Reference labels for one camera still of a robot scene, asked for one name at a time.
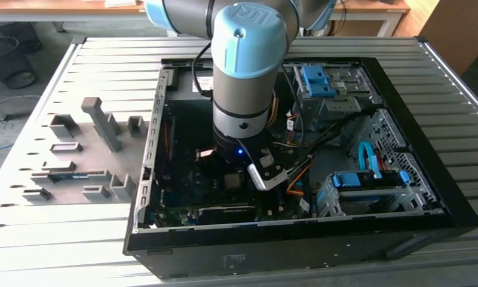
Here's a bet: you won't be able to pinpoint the black open PC case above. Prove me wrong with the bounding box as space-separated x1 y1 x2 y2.
123 56 478 280

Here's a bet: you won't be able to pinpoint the blue SATA wire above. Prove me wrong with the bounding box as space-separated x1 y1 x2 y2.
359 140 384 179

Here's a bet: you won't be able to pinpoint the wooden desk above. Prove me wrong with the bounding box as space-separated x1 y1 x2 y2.
0 0 411 38

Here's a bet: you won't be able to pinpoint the black RAM stick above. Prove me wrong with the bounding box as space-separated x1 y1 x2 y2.
273 185 285 210

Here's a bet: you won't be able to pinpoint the blue RAM stick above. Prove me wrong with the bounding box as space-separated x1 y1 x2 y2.
47 172 92 183

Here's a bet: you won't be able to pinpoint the grey metal optical drive cage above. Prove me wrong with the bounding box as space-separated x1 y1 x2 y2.
283 65 384 133

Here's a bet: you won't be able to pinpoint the green motherboard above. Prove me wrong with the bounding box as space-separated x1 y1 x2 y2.
159 131 307 225

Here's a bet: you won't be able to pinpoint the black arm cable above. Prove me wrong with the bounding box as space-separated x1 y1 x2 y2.
191 41 217 101

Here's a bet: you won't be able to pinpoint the blue plastic bay latch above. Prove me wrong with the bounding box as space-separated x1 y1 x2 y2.
301 65 340 98

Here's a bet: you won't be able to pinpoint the coloured power wire bundle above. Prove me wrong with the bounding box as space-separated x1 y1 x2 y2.
273 140 313 150

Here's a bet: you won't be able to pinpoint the white papers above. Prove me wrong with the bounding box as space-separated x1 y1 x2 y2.
103 0 139 8

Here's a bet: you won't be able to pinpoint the black mesh waste bin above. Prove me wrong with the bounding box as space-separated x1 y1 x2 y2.
0 20 44 54
0 36 39 90

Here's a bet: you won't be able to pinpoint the grey power supply unit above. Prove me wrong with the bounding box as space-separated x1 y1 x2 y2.
168 69 217 102

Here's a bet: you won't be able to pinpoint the hard disk in blue carrier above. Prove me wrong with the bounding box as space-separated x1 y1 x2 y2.
331 169 412 191

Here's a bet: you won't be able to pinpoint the black camera bracket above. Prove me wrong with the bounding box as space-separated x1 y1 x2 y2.
241 139 287 180

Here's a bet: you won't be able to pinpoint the grey parts rack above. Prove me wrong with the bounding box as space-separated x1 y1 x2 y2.
22 97 152 207

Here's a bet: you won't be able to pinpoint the silver metal disk bay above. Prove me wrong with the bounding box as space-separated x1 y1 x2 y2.
313 172 441 218

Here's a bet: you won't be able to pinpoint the black graphics card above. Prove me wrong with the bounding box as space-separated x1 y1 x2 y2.
197 204 259 225

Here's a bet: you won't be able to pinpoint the orange SATA wire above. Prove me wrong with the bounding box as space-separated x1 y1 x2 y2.
287 166 316 197

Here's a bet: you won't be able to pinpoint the black cable bundle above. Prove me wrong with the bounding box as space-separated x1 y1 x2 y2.
293 106 387 180

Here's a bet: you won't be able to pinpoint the yellow wire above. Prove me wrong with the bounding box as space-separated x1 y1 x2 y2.
269 89 280 128

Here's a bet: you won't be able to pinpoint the wooden cabinet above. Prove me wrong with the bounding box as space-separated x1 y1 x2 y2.
395 0 478 77

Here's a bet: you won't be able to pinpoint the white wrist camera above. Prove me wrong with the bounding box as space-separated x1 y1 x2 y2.
247 163 291 192

